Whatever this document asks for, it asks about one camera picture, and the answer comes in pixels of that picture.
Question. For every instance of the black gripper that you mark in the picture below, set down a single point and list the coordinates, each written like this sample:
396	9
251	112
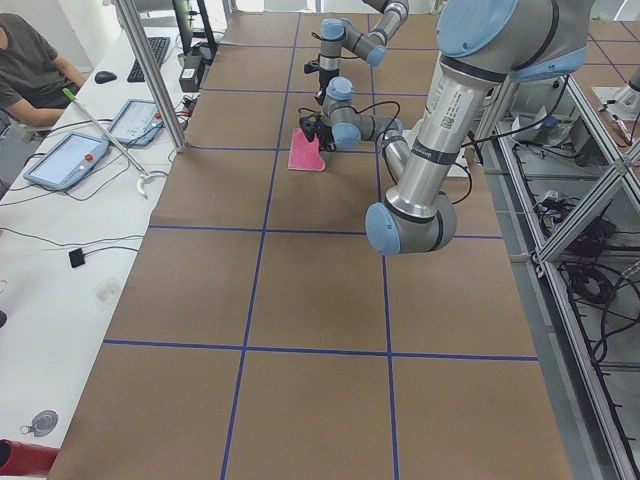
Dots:
324	81
326	138

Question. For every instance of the pink and grey towel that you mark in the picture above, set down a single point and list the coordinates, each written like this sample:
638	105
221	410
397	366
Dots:
304	155

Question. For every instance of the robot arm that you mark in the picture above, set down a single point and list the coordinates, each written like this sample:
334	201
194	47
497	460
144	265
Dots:
481	44
337	34

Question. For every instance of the blue tape line lengthwise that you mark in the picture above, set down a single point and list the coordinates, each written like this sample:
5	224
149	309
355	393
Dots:
256	278

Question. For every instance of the black power box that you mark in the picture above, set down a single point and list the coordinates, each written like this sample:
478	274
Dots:
193	68

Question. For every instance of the monitor stand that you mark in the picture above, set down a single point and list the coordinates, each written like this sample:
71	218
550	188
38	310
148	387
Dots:
186	16

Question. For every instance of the far teach pendant tablet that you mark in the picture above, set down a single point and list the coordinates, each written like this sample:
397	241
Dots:
137	123

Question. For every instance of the teach pendant tablet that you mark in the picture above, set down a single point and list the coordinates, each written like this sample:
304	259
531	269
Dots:
68	162
137	123

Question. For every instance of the black computer mouse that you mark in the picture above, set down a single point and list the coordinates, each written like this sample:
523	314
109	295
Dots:
102	77

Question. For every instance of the near teach pendant tablet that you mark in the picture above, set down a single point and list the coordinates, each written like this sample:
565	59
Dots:
68	162

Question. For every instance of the metal reacher stick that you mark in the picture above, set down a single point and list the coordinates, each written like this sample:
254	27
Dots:
145	176

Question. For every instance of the small black square device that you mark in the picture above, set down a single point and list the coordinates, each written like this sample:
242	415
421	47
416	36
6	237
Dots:
77	257

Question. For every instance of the seated person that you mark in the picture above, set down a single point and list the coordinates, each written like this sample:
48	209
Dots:
34	75

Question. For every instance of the round metal disc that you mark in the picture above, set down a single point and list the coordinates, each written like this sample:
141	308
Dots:
42	424

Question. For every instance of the red cylinder object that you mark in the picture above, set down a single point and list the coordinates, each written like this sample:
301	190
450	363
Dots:
26	459

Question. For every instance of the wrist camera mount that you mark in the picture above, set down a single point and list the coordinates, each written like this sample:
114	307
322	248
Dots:
310	67
309	126

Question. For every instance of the aluminium frame post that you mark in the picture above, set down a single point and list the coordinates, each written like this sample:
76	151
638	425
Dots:
136	35

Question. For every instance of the aluminium truss frame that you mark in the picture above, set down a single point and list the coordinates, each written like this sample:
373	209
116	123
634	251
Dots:
563	163

